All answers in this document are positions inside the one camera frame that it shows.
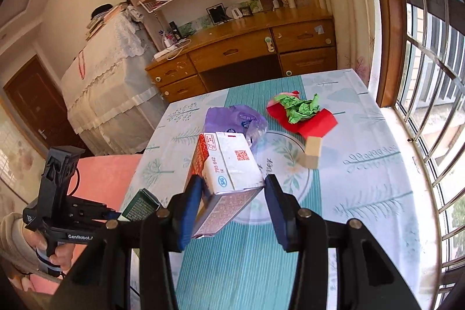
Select red paper sheet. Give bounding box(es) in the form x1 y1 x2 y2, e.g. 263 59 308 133
266 90 338 136

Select wooden desk with drawers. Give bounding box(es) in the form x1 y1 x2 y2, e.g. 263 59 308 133
144 14 338 103

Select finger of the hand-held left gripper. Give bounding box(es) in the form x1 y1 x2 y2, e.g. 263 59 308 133
74 197 123 221

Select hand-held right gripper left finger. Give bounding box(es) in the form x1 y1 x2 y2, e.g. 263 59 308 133
49 175 203 310

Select metal window bars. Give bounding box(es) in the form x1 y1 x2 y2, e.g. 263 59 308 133
378 0 465 310

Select white and red carton box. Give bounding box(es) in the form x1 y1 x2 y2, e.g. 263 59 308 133
185 131 265 240

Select beige foam block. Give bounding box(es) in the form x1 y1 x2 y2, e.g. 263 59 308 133
300 136 324 170

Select white power strip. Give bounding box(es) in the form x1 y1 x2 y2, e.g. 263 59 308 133
153 43 186 60

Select person's left hand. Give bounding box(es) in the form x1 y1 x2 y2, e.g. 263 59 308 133
27 232 74 275

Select crumpled green paper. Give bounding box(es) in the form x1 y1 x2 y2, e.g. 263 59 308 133
274 94 322 124

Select wooden window frame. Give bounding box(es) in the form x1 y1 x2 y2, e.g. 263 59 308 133
363 0 408 109

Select lace-covered cabinet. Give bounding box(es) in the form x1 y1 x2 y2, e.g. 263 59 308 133
60 5 169 156

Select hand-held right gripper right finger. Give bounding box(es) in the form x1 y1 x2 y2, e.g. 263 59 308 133
264 175 422 310

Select leaf printed tablecloth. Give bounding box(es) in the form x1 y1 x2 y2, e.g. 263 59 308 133
120 68 442 310

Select pile of books on cabinet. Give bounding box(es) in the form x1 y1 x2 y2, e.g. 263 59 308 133
85 3 131 40

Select brown wooden door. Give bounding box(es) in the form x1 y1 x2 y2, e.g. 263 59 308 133
3 56 88 158

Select black photo frame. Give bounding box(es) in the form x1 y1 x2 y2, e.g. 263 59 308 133
206 4 229 24

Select purple plastic bag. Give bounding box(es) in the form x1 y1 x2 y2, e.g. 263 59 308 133
205 105 269 148

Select pink cushioned bench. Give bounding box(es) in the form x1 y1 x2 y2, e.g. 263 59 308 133
7 154 143 296

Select dark green small box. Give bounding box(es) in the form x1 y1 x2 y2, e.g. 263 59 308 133
121 188 162 222

